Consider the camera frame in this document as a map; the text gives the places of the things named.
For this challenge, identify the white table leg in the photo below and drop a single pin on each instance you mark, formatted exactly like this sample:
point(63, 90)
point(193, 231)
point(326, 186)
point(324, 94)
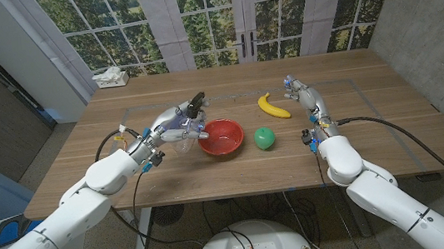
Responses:
point(141, 242)

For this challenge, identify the yellow banana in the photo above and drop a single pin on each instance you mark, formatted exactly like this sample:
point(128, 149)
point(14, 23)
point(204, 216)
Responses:
point(272, 110)

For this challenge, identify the black round floor fan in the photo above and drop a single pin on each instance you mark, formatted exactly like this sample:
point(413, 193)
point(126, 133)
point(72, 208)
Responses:
point(168, 214)

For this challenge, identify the clear spray bottle black nozzle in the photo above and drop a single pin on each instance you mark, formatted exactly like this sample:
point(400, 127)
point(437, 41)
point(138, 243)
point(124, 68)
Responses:
point(195, 102)

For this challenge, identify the dark table leg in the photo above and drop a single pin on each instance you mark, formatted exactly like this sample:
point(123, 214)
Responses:
point(358, 218)

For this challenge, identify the green apple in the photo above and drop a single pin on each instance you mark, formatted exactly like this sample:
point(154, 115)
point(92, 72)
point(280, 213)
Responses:
point(264, 138)

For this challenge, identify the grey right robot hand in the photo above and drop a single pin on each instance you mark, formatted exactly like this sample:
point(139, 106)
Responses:
point(311, 99)

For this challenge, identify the blue and black foot pedal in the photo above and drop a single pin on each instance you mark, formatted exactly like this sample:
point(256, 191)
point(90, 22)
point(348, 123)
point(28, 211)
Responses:
point(8, 232)

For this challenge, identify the white tissue box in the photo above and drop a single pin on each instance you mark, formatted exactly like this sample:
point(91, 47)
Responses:
point(113, 80)

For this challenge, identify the white robot torso base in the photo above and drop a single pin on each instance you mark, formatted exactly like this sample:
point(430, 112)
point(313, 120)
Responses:
point(252, 242)

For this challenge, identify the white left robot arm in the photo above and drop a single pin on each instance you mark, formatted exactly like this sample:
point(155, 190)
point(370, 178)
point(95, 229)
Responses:
point(68, 213)

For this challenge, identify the red bowl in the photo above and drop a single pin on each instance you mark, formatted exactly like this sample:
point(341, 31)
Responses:
point(223, 137)

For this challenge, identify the printed window backdrop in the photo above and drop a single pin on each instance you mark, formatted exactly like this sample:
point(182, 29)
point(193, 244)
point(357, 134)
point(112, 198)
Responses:
point(202, 22)

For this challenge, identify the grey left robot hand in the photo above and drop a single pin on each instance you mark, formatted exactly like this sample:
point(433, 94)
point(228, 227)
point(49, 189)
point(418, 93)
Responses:
point(163, 125)

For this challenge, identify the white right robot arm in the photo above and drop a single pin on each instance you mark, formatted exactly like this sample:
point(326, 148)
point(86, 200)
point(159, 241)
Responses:
point(381, 198)

